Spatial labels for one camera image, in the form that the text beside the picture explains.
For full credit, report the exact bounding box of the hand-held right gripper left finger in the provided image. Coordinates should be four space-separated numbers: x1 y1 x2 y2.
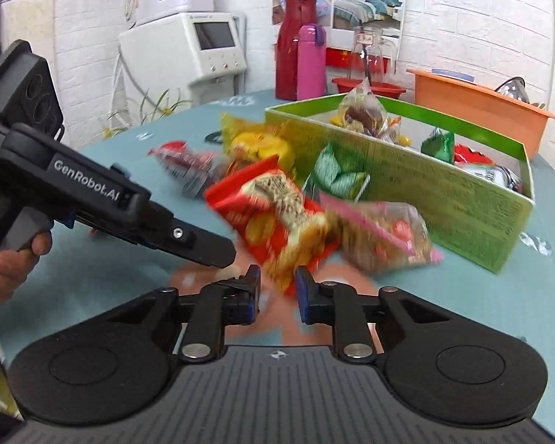
106 265 262 364

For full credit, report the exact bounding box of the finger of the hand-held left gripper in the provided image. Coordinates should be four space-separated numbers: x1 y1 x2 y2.
74 200 238 270

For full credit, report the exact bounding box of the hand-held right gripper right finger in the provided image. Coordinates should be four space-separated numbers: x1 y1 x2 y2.
295 266 451 364

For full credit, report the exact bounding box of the red yellow cracker packet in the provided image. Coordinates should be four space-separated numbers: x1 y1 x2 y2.
204 155 338 292

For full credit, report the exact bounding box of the green cardboard box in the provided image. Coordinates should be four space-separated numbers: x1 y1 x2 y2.
265 92 536 273

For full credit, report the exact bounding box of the clear chocolate pastry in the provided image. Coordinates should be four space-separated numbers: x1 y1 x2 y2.
330 78 410 145

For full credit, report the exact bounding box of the green triangular snack packet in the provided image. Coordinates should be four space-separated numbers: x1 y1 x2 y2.
420 127 456 165

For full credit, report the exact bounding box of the white snack packet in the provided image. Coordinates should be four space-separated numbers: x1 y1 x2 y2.
465 163 523 194

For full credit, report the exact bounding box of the person's left hand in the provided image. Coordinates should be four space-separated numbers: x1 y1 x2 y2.
0 189 54 307

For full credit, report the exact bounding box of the dark red snack packet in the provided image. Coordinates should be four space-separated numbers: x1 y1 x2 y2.
149 141 232 199

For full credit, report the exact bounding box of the pink beige snack packet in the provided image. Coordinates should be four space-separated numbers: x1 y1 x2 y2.
319 192 445 273

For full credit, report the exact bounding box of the yellow cake packet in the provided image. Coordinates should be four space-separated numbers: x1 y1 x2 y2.
219 112 297 179

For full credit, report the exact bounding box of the green plant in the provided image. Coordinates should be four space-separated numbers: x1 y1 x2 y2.
101 88 192 139

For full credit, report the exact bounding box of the small green white packet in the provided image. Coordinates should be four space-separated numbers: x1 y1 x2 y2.
303 143 371 202

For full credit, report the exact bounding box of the beige board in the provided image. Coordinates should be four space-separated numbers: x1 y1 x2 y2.
0 0 57 79

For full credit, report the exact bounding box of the white appliance with screen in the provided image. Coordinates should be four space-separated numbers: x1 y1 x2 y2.
119 11 248 116

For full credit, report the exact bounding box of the pink bottle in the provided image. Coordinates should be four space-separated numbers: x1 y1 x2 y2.
297 24 328 101

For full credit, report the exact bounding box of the red thermos jug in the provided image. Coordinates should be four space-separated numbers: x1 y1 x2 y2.
275 0 324 101

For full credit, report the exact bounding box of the red bowl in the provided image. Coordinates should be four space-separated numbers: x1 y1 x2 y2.
332 77 406 99

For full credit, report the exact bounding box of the glass pitcher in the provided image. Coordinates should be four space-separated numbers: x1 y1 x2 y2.
349 27 398 86

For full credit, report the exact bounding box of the orange plastic basin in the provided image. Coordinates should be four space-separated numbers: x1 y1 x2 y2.
406 67 555 158

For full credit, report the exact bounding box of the blue plate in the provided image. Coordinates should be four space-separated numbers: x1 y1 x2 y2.
431 68 475 80

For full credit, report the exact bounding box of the wall poster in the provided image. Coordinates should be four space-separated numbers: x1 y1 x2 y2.
272 0 407 49

